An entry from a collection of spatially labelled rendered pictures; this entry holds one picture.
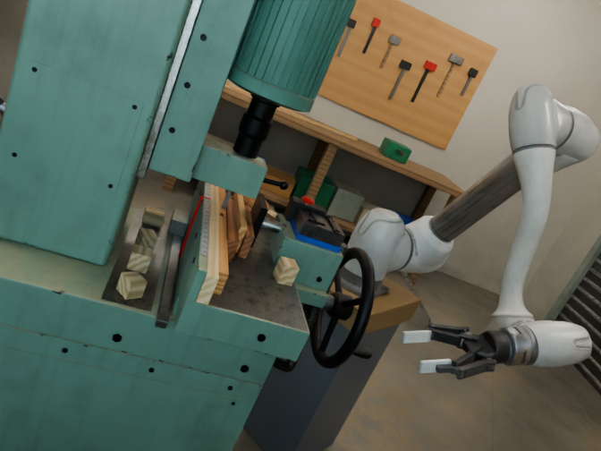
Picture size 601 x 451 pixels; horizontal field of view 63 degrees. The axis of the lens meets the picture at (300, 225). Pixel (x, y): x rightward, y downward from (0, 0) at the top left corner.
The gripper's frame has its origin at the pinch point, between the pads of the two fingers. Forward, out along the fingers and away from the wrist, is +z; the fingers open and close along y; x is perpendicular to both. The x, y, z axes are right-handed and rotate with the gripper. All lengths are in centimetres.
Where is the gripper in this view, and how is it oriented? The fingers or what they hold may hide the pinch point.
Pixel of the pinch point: (419, 351)
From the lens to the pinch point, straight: 117.4
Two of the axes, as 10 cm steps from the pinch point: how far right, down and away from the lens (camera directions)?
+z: -9.9, 0.1, -1.6
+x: -0.5, 9.2, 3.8
